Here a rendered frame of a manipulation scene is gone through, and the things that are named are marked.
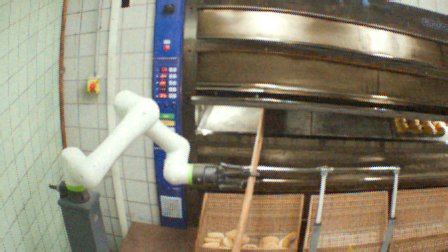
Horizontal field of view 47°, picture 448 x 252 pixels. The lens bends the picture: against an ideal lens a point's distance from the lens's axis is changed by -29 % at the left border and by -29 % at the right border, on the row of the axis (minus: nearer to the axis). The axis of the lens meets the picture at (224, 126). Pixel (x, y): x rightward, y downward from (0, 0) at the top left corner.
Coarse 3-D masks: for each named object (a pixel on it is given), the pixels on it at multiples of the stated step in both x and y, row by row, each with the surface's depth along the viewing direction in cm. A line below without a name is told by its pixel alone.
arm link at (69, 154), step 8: (64, 152) 282; (72, 152) 281; (80, 152) 283; (64, 160) 279; (72, 160) 276; (64, 168) 282; (64, 176) 285; (72, 176) 278; (72, 184) 283; (80, 184) 284
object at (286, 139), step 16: (288, 144) 373; (304, 144) 372; (320, 144) 371; (336, 144) 369; (352, 144) 368; (368, 144) 367; (384, 144) 365; (400, 144) 363; (416, 144) 361; (432, 144) 359
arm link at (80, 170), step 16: (128, 112) 289; (144, 112) 285; (128, 128) 282; (144, 128) 286; (112, 144) 278; (128, 144) 283; (80, 160) 273; (96, 160) 272; (112, 160) 277; (80, 176) 269; (96, 176) 270
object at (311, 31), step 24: (216, 24) 355; (240, 24) 353; (264, 24) 352; (288, 24) 350; (312, 24) 348; (336, 24) 347; (336, 48) 345; (360, 48) 345; (384, 48) 343; (408, 48) 340; (432, 48) 338
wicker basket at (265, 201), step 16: (208, 208) 386; (224, 208) 385; (240, 208) 384; (256, 208) 383; (272, 208) 382; (288, 208) 382; (208, 224) 387; (224, 224) 386; (256, 224) 384; (272, 224) 383; (288, 224) 382; (256, 240) 382
